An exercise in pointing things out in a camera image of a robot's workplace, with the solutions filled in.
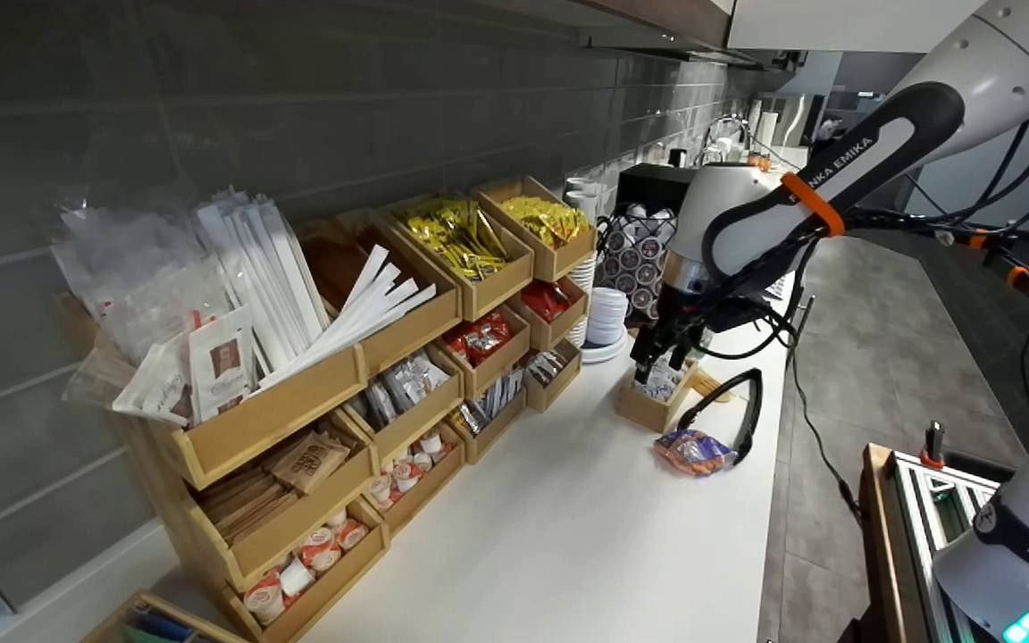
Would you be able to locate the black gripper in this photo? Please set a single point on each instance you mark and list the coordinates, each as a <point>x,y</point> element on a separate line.
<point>680,322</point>

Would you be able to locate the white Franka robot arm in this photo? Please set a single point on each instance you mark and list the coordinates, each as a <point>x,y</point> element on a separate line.
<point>991,74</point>

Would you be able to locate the small wooden packet box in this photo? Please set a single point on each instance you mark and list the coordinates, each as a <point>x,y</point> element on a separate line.
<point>643,411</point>

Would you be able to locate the white sugar packets pile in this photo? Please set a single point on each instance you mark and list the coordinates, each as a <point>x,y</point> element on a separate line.
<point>661,383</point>

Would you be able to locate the white cup lids stack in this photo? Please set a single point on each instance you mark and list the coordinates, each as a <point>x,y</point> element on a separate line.
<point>605,317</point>

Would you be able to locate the dark striped sachets pile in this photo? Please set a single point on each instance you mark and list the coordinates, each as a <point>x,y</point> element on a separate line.
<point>547,365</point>

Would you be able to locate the red packets pile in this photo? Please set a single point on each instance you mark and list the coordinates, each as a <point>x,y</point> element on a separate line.
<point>481,342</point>
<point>547,303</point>

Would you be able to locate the black coffee machine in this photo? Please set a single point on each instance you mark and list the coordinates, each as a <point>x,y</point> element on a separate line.
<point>652,187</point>

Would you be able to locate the white grey sachets pile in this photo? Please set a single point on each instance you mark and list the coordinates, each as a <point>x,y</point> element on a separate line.
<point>492,399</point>

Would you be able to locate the yellow green packets pile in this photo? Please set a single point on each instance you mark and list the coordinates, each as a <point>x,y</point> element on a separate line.
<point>462,236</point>

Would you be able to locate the grey white packets pile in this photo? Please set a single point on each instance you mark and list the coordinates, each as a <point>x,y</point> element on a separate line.
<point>409,383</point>

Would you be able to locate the red white creamers pile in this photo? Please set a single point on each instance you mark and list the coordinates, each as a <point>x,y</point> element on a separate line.
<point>409,471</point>
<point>304,560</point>

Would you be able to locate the wooden robot cart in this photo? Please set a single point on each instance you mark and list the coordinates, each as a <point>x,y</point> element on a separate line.
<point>893,539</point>

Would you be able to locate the white stir sticks bundle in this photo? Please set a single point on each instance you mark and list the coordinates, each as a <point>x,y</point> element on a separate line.
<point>367,305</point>

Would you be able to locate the wooden tiered organizer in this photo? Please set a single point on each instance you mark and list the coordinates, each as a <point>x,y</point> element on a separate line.
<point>287,411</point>

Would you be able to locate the brown paper packets pile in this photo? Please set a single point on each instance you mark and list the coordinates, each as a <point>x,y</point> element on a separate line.
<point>287,471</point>

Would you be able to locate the white paper straws bundle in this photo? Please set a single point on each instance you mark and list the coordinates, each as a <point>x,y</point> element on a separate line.
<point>259,268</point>

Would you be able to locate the white brown printed sachet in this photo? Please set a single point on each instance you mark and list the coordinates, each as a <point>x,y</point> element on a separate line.
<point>222,362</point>

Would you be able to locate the clear plastic bags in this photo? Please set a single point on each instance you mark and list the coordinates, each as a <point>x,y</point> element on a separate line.
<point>134,273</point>

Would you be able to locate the blue tea bags pile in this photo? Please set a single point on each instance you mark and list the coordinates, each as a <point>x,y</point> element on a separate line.
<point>157,630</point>

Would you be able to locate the brown wooden wall shelf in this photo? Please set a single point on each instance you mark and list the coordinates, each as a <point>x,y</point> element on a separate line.
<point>670,21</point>

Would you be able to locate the white wall cabinet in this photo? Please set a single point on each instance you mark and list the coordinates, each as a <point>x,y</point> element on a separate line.
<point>848,24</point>

